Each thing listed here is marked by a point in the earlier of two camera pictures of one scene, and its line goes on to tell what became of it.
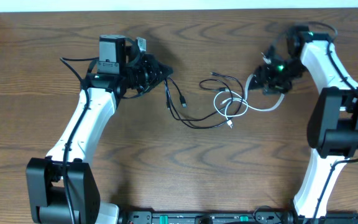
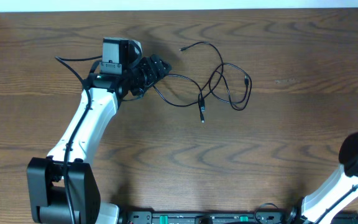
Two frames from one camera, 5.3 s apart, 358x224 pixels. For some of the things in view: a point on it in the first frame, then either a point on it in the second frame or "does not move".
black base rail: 260,216 does not move
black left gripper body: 150,72 does not move
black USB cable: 183,103 -> 212,85
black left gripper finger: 157,72 does not move
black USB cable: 220,89 -> 202,104
